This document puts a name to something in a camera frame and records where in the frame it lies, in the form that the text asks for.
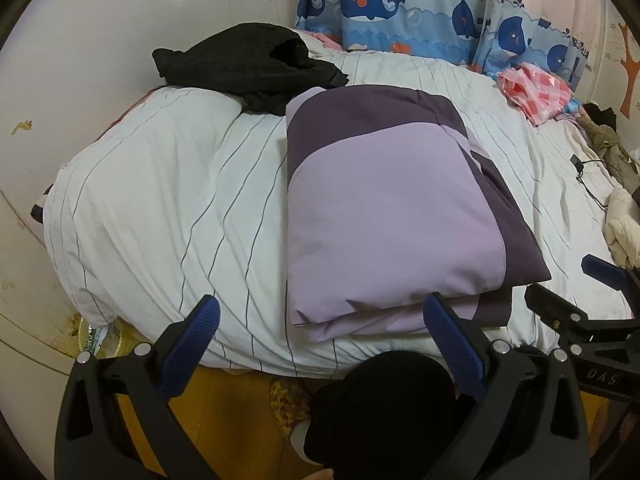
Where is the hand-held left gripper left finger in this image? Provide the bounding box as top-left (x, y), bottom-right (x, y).
top-left (54, 294), bottom-right (222, 480)

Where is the person's black trouser leg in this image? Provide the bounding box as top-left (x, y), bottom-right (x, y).
top-left (304, 350), bottom-right (468, 480)

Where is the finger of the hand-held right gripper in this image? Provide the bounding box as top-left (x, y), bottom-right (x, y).
top-left (524, 282), bottom-right (640, 358)
top-left (581, 254), bottom-right (640, 306)

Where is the black device with cable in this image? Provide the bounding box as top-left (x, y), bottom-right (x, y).
top-left (570, 155), bottom-right (613, 208)

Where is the black garment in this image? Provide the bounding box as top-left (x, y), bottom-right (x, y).
top-left (151, 22), bottom-right (350, 116)

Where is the white striped quilt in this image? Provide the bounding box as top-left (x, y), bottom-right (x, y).
top-left (42, 35), bottom-right (636, 378)

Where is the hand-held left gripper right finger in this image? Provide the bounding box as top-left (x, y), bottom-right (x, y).
top-left (422, 292), bottom-right (592, 480)

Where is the knitted colourful slipper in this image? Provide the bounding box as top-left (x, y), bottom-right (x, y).
top-left (269, 377), bottom-right (313, 436)

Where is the purple jacket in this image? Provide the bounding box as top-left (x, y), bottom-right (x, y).
top-left (285, 85), bottom-right (552, 343)

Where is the orange tree wall sticker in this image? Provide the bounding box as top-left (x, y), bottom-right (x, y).
top-left (619, 22), bottom-right (640, 117)

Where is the olive jacket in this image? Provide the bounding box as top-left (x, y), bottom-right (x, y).
top-left (587, 122), bottom-right (640, 188)

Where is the dark cloth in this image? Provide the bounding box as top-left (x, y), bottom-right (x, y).
top-left (582, 102), bottom-right (621, 128)

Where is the cream blanket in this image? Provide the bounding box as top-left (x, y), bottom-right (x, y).
top-left (602, 185), bottom-right (640, 267)

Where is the pink checkered cloth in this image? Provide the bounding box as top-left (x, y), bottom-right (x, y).
top-left (496, 62), bottom-right (573, 127)

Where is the black and white pillow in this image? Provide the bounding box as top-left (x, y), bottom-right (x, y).
top-left (30, 185), bottom-right (55, 223)

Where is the white sock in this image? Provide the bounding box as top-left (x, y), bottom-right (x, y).
top-left (289, 420), bottom-right (313, 461)

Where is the blue whale print curtain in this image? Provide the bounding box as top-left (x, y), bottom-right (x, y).
top-left (294, 0), bottom-right (593, 78)

